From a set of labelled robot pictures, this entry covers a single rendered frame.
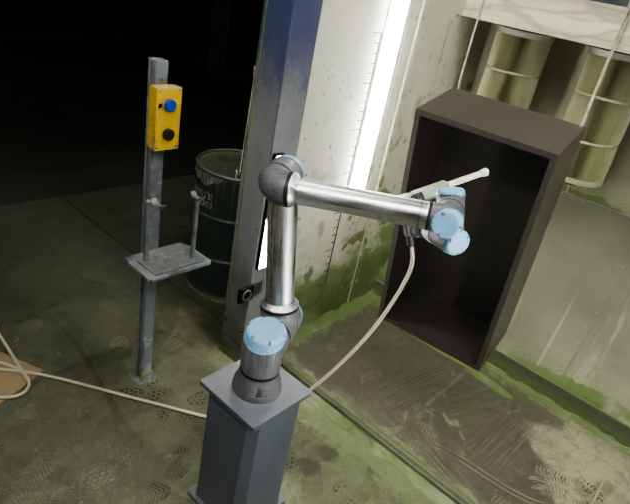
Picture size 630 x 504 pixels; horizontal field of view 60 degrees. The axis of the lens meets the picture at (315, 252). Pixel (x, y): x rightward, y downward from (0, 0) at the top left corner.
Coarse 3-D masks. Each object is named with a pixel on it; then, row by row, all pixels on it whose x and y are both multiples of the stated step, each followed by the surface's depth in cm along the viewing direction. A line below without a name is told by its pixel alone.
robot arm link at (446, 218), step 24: (264, 168) 177; (264, 192) 174; (288, 192) 168; (312, 192) 168; (336, 192) 167; (360, 192) 166; (360, 216) 169; (384, 216) 165; (408, 216) 162; (432, 216) 160; (456, 216) 158
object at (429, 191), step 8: (464, 176) 209; (472, 176) 210; (480, 176) 211; (432, 184) 207; (440, 184) 206; (448, 184) 206; (456, 184) 208; (416, 192) 204; (424, 192) 204; (432, 192) 205; (408, 232) 209; (408, 240) 211
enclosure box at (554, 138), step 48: (480, 96) 242; (432, 144) 258; (480, 144) 253; (528, 144) 205; (576, 144) 220; (480, 192) 265; (528, 192) 250; (480, 240) 277; (528, 240) 224; (384, 288) 286; (432, 288) 312; (480, 288) 291; (432, 336) 289; (480, 336) 291
